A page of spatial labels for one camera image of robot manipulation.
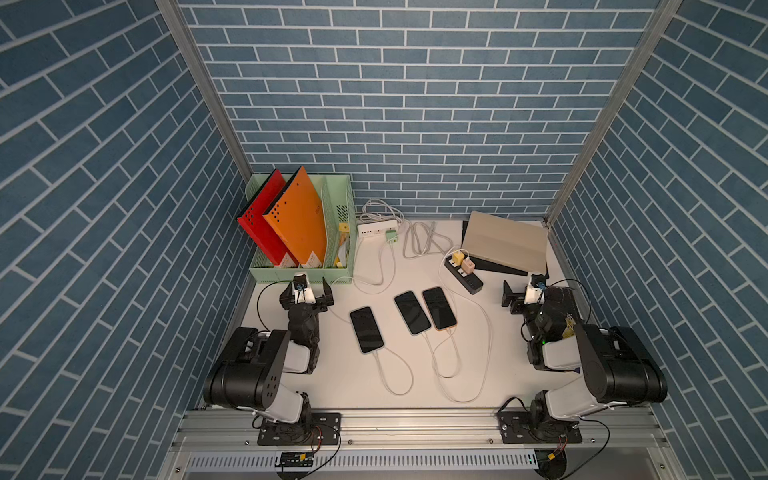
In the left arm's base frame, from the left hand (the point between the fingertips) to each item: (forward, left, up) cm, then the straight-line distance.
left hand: (315, 279), depth 88 cm
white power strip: (+28, -17, -9) cm, 34 cm away
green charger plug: (+28, -23, -10) cm, 37 cm away
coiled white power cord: (+27, -34, -11) cm, 45 cm away
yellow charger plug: (+13, -46, -5) cm, 48 cm away
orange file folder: (+16, +7, +10) cm, 20 cm away
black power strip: (+5, -49, -8) cm, 50 cm away
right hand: (0, -64, -1) cm, 64 cm away
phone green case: (-5, -30, -11) cm, 32 cm away
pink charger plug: (+9, -49, -5) cm, 50 cm away
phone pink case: (-4, -38, -10) cm, 40 cm away
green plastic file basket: (+31, -3, +7) cm, 31 cm away
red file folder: (+9, +15, +14) cm, 23 cm away
